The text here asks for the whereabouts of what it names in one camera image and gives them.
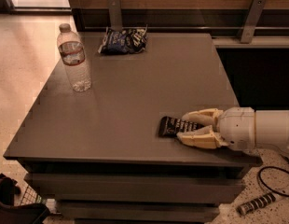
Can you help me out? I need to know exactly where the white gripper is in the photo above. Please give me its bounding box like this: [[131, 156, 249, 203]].
[[177, 107, 255, 151]]

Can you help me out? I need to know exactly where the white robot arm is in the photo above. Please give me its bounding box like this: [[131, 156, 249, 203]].
[[177, 107, 289, 158]]

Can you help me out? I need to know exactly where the grey drawer cabinet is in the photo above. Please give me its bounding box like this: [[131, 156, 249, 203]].
[[5, 34, 261, 224]]

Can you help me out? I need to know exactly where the blue chip bag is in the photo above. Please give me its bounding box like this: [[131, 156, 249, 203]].
[[98, 27, 147, 54]]

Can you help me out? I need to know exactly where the black chair base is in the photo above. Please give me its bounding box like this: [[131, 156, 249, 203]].
[[0, 173, 49, 224]]

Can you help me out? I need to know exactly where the black floor cable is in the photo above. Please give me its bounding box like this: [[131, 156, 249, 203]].
[[256, 154, 289, 199]]

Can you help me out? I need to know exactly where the metal shelf bracket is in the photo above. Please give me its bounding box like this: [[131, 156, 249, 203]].
[[240, 0, 267, 44], [107, 0, 123, 31]]

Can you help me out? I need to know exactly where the wire mesh basket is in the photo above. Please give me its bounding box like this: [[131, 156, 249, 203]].
[[20, 186, 46, 205]]

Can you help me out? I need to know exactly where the right metal shelf bracket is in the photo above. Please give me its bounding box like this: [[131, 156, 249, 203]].
[[240, 0, 267, 44]]

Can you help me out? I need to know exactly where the black rxbar chocolate wrapper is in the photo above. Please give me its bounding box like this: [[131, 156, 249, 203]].
[[158, 116, 202, 137]]

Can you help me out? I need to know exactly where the left metal shelf bracket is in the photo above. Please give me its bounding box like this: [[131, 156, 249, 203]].
[[107, 0, 123, 31]]

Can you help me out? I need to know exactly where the clear plastic water bottle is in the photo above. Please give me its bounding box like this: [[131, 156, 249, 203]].
[[57, 23, 91, 92]]

